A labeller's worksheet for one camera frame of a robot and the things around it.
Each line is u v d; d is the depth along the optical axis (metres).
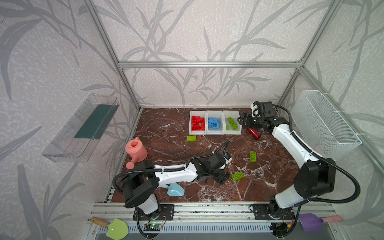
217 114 1.10
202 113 1.09
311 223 0.71
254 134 1.02
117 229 0.70
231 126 1.06
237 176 0.85
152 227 0.71
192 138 1.01
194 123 1.08
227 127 1.08
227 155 0.72
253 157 0.91
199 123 1.09
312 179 0.43
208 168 0.62
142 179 0.49
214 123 1.05
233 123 1.05
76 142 0.63
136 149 0.85
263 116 0.65
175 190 0.79
